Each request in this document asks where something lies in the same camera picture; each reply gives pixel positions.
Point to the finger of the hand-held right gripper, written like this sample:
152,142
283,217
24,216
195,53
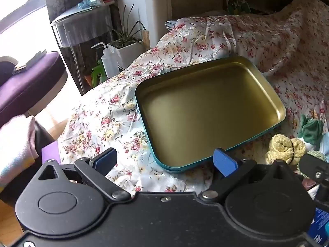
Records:
309,166

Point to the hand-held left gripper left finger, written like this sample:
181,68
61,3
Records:
106,159

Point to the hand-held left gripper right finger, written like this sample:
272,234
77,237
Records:
225,163

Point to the pink sock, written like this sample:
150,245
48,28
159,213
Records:
307,184

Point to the light blue cloth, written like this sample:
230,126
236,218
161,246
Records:
326,144

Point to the green and white sock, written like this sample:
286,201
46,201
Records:
312,131

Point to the gold and teal tin tray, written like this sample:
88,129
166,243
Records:
205,108

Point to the sage knitted cloth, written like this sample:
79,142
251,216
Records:
317,155

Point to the yellow rolled towel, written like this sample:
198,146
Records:
280,144

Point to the floral bedsheet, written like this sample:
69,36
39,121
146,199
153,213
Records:
102,113

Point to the blue packet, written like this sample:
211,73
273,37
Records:
321,218

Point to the purple box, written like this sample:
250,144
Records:
50,153

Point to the pink towel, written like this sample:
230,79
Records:
18,149

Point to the white squeeze bottle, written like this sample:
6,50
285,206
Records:
109,64

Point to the purple chair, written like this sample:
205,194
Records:
30,82

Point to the potted plant in white pot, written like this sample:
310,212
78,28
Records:
126,52

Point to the clear cylinder stand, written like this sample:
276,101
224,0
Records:
77,38

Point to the light wooden board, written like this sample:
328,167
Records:
146,40

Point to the grey blue cloth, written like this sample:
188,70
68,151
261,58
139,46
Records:
171,24

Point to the blue plastic bag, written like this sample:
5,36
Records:
90,1

